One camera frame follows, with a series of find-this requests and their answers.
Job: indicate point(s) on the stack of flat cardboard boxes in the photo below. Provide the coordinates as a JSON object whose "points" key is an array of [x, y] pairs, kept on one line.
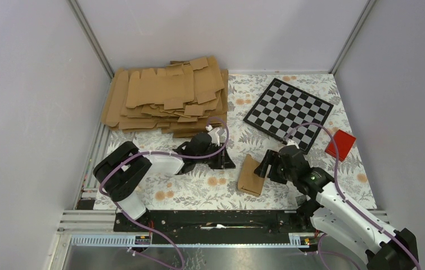
{"points": [[181, 98]]}

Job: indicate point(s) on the brown cardboard box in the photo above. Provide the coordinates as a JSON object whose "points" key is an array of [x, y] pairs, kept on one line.
{"points": [[249, 182]]}

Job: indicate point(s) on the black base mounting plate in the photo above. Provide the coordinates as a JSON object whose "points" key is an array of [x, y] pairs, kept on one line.
{"points": [[224, 224]]}

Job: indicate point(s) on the red box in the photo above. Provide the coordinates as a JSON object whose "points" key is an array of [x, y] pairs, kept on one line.
{"points": [[344, 142]]}

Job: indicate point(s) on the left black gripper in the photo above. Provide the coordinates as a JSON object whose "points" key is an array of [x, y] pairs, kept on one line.
{"points": [[222, 161]]}

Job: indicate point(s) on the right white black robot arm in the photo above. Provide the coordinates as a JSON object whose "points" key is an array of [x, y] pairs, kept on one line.
{"points": [[378, 244]]}

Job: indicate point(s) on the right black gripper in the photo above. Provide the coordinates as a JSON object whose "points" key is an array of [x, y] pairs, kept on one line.
{"points": [[271, 157]]}

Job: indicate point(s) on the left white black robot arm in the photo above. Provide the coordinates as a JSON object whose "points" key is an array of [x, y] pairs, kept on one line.
{"points": [[121, 172]]}

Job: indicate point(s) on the black white checkerboard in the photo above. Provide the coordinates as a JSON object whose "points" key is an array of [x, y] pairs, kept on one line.
{"points": [[282, 107]]}

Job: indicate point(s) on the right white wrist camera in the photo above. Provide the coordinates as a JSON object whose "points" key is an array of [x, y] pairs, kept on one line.
{"points": [[290, 142]]}

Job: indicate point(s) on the slotted grey cable duct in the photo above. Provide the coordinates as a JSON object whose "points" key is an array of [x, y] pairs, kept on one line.
{"points": [[140, 241]]}

